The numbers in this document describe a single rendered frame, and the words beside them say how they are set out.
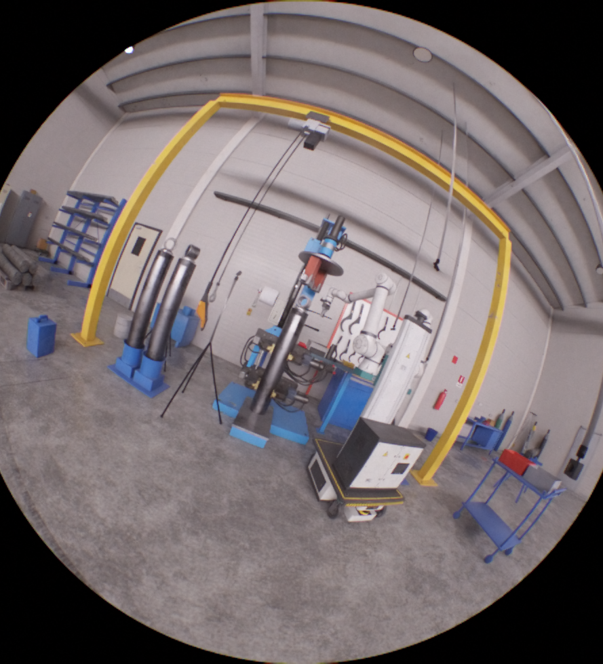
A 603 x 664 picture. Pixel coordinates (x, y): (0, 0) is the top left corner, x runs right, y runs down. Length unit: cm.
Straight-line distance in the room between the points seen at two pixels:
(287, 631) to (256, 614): 18
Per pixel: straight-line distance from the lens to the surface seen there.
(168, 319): 238
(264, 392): 254
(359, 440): 175
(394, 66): 621
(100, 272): 321
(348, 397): 365
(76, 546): 144
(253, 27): 652
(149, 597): 134
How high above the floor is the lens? 132
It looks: 2 degrees down
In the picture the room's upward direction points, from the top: 24 degrees clockwise
